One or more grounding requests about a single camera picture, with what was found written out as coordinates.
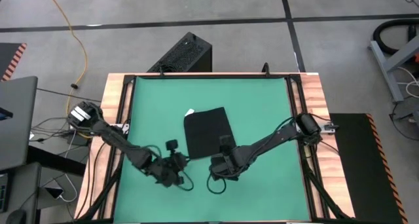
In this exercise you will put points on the grey desk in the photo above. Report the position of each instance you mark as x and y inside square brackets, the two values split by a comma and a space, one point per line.
[23, 191]

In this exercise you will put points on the black mat striped edge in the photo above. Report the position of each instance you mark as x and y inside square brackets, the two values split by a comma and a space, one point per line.
[8, 57]
[360, 168]

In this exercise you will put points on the black device blue lights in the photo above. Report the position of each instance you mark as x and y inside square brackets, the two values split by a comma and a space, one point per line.
[3, 193]

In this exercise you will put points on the grey metal stand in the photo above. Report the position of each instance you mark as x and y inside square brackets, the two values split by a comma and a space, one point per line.
[386, 68]

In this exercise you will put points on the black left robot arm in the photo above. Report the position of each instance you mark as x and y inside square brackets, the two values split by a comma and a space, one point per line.
[114, 140]

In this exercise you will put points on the black perforated computer case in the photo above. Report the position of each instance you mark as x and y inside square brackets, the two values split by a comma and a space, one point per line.
[186, 52]

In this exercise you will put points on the grey laptop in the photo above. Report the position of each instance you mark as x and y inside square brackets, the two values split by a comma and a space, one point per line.
[16, 125]

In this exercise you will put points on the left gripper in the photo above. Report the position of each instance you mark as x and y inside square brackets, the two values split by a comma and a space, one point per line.
[168, 168]

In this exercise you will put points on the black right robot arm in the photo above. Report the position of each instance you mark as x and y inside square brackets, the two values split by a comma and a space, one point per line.
[271, 139]

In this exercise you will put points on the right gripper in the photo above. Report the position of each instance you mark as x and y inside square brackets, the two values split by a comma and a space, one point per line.
[227, 161]

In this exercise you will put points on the black desk board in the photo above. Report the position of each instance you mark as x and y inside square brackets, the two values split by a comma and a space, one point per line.
[55, 160]

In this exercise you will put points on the green table mat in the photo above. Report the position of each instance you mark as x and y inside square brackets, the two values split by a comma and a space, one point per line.
[212, 204]

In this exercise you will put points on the black computer mouse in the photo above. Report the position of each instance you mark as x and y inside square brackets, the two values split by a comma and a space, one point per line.
[16, 217]

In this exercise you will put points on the black aluminium table frame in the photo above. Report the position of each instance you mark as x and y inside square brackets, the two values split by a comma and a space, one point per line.
[212, 75]

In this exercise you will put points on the smartphone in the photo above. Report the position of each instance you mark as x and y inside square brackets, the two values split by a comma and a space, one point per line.
[54, 193]

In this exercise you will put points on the black towel with white label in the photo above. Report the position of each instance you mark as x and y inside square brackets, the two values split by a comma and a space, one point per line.
[206, 132]

